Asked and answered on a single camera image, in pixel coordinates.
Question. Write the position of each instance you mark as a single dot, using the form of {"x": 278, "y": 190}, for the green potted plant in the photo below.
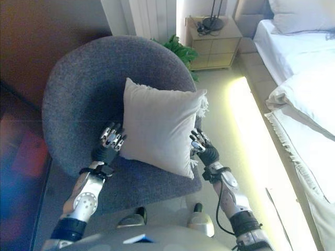
{"x": 183, "y": 52}

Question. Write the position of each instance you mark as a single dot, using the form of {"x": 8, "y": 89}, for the grey round armchair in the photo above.
{"x": 86, "y": 86}

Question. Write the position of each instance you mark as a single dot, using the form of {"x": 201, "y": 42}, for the silver right robot leg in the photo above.
{"x": 201, "y": 222}

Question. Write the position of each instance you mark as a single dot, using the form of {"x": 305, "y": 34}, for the white pillow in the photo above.
{"x": 301, "y": 18}

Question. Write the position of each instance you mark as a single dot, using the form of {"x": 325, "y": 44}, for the white duvet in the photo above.
{"x": 306, "y": 96}

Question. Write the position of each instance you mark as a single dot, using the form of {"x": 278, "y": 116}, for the beige bed frame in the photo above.
{"x": 251, "y": 65}

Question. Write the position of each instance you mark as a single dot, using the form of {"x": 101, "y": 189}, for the white fringed cushion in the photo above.
{"x": 157, "y": 125}

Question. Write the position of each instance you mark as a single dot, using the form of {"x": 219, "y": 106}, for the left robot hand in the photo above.
{"x": 104, "y": 154}

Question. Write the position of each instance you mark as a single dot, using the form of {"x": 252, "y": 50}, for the silver left robot leg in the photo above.
{"x": 132, "y": 218}

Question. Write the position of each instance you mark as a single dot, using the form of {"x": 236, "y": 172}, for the black floor lamp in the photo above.
{"x": 213, "y": 23}

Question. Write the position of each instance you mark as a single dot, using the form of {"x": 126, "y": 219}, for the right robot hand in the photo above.
{"x": 210, "y": 154}

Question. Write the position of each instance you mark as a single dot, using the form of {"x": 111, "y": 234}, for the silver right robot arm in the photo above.
{"x": 233, "y": 188}

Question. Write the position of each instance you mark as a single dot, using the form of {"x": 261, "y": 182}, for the silver robot leg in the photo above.
{"x": 201, "y": 222}
{"x": 132, "y": 218}

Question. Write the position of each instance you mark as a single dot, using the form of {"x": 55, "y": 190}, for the grey robot torso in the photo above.
{"x": 104, "y": 241}

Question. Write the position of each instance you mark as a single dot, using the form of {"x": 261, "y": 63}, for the light wooden nightstand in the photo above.
{"x": 214, "y": 52}

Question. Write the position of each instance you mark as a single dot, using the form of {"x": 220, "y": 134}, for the blue white chest label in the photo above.
{"x": 137, "y": 239}

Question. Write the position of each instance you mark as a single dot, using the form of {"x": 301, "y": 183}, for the colourful abstract painting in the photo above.
{"x": 18, "y": 162}

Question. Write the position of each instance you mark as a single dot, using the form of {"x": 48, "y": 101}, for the white radiator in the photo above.
{"x": 151, "y": 18}

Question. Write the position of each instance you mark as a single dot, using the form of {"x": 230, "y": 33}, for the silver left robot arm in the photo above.
{"x": 86, "y": 201}

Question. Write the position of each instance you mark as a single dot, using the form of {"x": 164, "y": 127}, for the grey upholstered headboard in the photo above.
{"x": 248, "y": 18}

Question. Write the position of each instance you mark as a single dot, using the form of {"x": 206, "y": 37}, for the white bed mattress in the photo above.
{"x": 288, "y": 52}

